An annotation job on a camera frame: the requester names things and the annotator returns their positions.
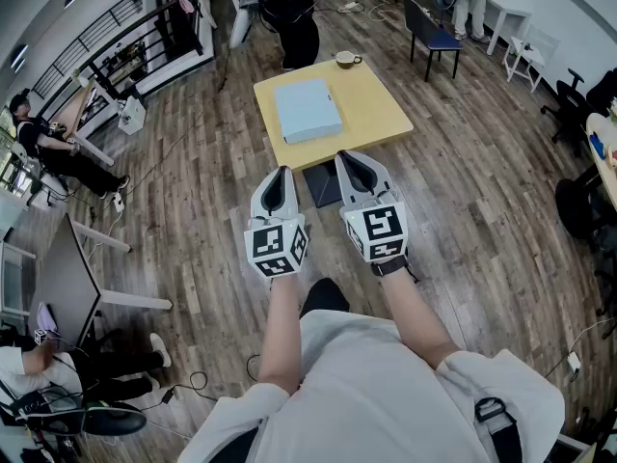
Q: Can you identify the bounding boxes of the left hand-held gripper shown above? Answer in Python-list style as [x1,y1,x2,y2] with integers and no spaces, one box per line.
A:
[243,164,310,281]

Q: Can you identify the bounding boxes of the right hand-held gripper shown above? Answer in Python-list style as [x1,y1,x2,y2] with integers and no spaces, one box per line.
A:
[335,150,411,264]

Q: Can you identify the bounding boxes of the person's left forearm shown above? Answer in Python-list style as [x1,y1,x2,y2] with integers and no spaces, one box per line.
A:
[257,273,309,395]

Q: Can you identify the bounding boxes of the person's right forearm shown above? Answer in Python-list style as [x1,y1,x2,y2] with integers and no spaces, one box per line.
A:
[380,267,462,371]

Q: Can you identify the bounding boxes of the grey table with white legs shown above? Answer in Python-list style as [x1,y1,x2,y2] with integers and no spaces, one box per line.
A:
[26,212,174,351]

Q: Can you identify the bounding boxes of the black trousers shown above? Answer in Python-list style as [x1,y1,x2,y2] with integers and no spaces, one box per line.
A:
[298,277,351,320]

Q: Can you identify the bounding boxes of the black and blue chair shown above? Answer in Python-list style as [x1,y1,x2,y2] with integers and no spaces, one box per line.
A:
[402,0,465,83]

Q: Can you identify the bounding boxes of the small white cabinet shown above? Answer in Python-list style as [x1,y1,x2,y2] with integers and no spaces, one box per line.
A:
[118,95,148,132]

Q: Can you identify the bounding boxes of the black metal railing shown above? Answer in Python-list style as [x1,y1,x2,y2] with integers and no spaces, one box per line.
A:
[31,0,206,108]

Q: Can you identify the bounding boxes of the white chair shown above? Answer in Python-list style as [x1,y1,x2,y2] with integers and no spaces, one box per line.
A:
[502,23,562,95]

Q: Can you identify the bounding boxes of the white t-shirt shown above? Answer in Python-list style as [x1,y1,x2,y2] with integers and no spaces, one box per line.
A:
[177,309,566,463]

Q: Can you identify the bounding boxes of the black round table base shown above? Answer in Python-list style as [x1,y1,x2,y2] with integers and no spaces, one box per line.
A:
[553,161,608,240]

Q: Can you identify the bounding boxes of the black office chair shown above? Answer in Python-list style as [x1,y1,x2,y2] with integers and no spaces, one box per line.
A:
[585,68,617,115]
[539,68,597,158]

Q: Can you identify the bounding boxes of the round wooden table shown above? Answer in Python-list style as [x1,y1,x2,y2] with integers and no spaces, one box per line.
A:
[585,112,617,211]

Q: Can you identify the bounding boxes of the purple cloth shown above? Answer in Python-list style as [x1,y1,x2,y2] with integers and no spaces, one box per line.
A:
[37,301,60,333]

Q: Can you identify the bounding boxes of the window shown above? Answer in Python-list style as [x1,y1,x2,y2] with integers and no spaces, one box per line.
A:
[0,106,30,197]

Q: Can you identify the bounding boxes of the black round stool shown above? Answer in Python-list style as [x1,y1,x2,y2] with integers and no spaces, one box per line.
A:
[81,400,148,437]

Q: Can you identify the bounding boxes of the black wrist strap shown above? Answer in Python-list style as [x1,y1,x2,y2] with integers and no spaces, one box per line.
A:
[370,256,411,278]

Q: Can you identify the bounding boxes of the black strap with buckle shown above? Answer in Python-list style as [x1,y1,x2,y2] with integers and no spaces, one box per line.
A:
[474,396,524,463]

